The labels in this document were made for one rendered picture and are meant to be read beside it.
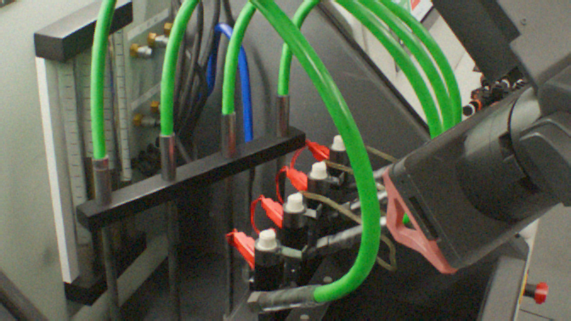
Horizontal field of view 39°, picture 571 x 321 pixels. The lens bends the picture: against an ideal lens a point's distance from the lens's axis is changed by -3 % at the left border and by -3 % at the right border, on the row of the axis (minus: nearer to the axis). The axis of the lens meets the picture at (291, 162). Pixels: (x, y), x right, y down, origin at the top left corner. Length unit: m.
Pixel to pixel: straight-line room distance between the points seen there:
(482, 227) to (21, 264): 0.65
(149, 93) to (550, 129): 0.89
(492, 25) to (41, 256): 0.74
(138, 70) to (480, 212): 0.74
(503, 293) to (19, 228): 0.60
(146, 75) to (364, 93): 0.30
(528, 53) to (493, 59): 0.03
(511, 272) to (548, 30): 0.81
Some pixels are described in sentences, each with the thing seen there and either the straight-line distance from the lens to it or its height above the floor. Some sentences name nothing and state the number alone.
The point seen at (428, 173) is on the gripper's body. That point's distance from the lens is 0.43.
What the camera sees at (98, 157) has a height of 1.16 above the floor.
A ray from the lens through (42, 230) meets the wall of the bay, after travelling 1.00.
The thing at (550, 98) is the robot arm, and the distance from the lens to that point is 0.31.
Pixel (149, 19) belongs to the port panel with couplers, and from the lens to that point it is 1.12.
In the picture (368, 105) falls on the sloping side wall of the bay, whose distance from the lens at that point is 1.10.
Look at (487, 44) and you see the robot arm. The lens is 0.37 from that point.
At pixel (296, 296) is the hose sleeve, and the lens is 0.72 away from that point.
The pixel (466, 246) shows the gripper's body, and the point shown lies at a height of 1.35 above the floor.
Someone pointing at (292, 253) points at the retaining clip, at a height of 1.10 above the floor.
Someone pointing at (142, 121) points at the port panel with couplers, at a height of 1.10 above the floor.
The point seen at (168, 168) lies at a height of 1.12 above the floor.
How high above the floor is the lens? 1.59
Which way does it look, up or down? 29 degrees down
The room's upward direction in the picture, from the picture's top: 2 degrees clockwise
